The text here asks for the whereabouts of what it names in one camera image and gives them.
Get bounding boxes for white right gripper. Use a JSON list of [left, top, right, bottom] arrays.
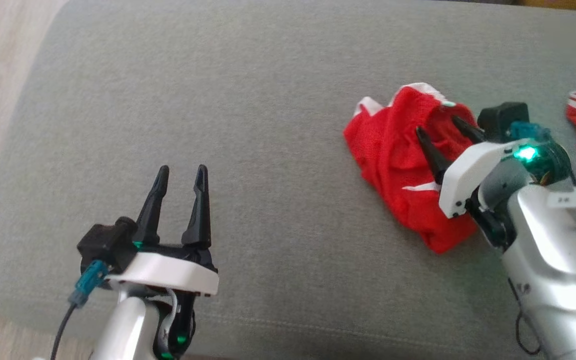
[[414, 114, 520, 220]]

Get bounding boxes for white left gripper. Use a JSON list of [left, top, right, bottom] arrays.
[[105, 163, 220, 297]]

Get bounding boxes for red mesh basketball shorts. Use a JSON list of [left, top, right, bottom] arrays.
[[342, 82, 480, 255]]

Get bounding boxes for grey fabric sofa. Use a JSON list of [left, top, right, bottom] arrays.
[[0, 0, 576, 360]]

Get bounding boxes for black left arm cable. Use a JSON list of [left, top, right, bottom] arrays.
[[49, 258, 111, 360]]

